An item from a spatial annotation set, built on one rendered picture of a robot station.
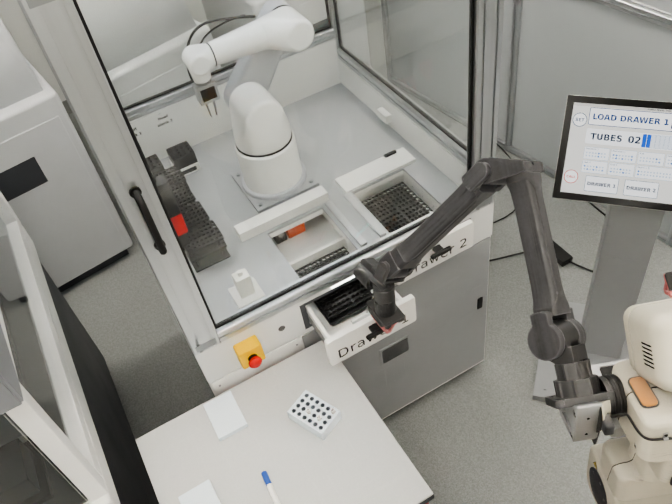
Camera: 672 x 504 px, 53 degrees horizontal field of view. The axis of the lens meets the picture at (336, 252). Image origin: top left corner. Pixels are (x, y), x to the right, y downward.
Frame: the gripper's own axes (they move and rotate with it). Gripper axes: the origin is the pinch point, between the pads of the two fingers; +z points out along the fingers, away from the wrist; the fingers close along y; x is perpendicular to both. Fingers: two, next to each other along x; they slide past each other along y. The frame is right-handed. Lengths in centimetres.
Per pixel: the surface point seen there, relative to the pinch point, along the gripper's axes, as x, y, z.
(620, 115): -88, 9, -28
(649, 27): -158, 60, -10
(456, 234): -36.4, 17.5, -2.0
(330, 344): 16.4, 3.0, -1.9
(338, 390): 18.2, -1.6, 14.0
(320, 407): 25.8, -5.7, 10.4
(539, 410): -60, -9, 88
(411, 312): -10.0, 3.0, 2.7
